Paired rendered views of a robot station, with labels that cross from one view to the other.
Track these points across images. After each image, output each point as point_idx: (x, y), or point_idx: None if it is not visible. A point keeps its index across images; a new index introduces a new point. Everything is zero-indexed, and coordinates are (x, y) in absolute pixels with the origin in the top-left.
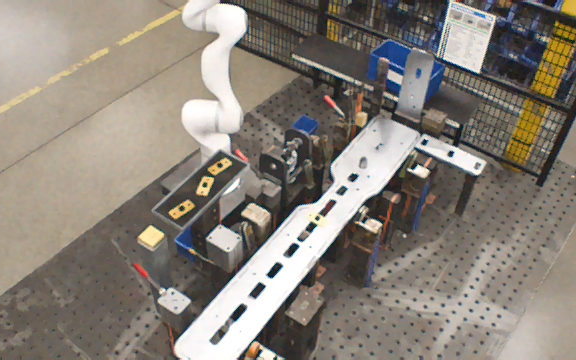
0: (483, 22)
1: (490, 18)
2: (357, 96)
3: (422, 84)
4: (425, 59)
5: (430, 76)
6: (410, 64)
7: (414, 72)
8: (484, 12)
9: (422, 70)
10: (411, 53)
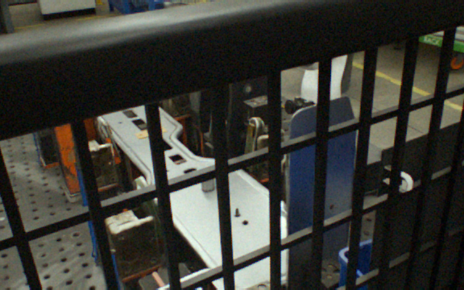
0: (434, 203)
1: (414, 176)
2: (289, 108)
3: (302, 209)
4: (311, 128)
5: (288, 183)
6: (343, 151)
7: (329, 174)
8: (453, 138)
9: (311, 165)
10: (348, 115)
